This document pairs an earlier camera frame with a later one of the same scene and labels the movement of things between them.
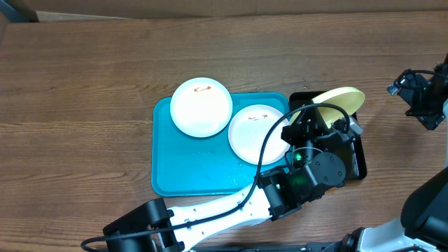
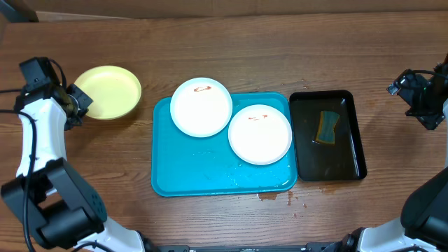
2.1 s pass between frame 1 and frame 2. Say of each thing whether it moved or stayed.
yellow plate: moved
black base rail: stayed
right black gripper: stayed
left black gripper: moved
